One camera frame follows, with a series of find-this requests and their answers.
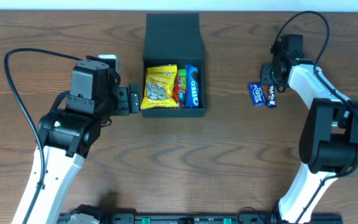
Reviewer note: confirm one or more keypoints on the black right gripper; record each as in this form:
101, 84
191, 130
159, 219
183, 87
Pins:
266, 74

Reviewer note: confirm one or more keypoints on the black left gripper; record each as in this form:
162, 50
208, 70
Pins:
122, 100

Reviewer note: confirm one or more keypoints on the yellow snack bag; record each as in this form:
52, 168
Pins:
158, 90

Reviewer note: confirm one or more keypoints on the red Hacks candy bag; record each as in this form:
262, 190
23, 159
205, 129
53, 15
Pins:
176, 91

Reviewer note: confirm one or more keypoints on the blue Eclipse mints box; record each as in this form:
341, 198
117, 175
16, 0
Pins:
256, 94

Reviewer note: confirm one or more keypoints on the green Haribo worms bag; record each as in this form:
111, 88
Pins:
182, 87

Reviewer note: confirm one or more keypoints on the purple Dairy Milk bar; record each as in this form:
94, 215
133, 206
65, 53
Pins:
271, 103

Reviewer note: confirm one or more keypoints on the blue Oreo cookie pack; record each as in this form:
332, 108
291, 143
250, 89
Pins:
192, 86

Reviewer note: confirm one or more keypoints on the dark green box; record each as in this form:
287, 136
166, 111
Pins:
175, 39

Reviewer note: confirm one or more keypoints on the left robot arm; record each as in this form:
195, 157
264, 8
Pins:
67, 132

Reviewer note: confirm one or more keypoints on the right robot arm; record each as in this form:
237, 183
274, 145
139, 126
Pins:
328, 145

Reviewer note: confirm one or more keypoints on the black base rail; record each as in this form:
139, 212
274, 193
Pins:
90, 214

